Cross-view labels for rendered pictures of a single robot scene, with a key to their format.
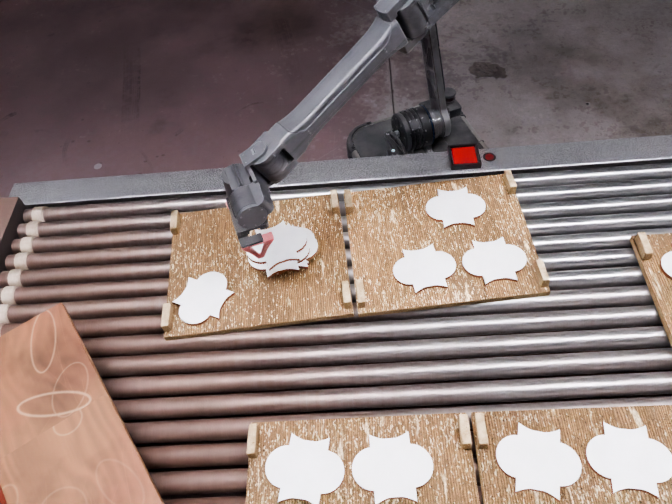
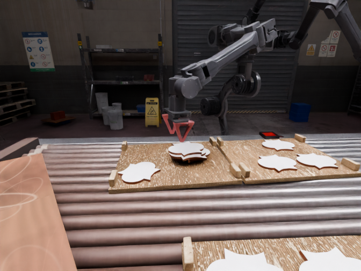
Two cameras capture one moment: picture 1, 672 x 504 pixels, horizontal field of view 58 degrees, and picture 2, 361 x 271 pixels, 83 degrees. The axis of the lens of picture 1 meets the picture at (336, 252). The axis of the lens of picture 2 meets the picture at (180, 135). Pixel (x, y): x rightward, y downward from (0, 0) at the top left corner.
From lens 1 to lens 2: 0.81 m
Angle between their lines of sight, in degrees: 35
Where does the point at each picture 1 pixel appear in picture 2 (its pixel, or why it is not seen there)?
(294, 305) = (201, 176)
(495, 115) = not seen: hidden behind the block
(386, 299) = (261, 174)
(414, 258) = (268, 158)
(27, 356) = not seen: outside the picture
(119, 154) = not seen: hidden behind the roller
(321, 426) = (249, 245)
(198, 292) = (136, 169)
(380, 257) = (247, 159)
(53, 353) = (19, 173)
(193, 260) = (133, 159)
